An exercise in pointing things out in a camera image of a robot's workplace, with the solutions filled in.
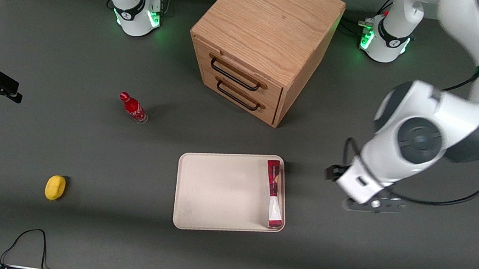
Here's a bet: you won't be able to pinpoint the red cookie box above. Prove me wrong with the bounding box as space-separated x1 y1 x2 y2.
258 159 291 230

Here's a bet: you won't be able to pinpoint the beige plastic tray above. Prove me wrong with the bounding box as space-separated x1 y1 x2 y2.
169 143 294 243

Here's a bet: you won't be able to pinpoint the yellow lemon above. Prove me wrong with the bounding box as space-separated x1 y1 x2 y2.
44 174 67 202

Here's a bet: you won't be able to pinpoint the red cola bottle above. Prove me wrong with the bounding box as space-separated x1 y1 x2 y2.
116 91 151 126

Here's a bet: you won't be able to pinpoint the wooden drawer cabinet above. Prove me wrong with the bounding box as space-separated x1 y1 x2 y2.
179 0 347 135

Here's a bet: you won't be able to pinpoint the wooden drawer with short handle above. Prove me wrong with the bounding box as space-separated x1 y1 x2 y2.
196 66 283 126

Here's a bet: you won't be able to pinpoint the wooden drawer with long handle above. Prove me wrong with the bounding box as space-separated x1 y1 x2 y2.
185 36 289 109

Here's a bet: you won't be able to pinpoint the black left base cables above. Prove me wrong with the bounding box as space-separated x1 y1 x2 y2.
339 0 394 40

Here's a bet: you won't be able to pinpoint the short black drawer handle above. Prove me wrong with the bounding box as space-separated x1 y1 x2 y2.
214 80 263 112

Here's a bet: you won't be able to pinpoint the long black drawer handle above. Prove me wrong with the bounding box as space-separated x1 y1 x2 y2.
207 57 264 93

